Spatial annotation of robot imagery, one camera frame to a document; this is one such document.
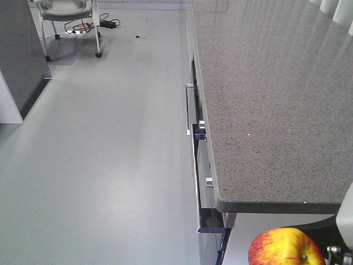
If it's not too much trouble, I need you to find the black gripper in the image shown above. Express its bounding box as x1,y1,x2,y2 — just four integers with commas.
289,215,352,264

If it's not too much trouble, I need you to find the red yellow apple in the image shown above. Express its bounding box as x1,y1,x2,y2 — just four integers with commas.
248,227,325,265

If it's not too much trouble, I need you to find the silver round lower knob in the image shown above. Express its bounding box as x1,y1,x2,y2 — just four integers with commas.
205,177,213,188

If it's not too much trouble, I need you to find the grey speckled kitchen counter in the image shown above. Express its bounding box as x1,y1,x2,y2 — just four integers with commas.
191,1,352,264

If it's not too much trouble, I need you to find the white power strip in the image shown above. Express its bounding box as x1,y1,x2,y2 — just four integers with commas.
66,30,88,36

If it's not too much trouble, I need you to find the dark grey cabinet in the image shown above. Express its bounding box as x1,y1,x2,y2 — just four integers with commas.
1,1,51,124

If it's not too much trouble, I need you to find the white wheeled chair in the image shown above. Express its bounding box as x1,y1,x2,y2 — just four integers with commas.
34,1,101,61

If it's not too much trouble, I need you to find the silver cabinet door handle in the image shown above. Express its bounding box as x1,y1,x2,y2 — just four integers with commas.
185,83,194,135

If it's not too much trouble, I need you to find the black power adapter with cables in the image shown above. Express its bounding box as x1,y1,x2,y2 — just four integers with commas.
64,12,121,34

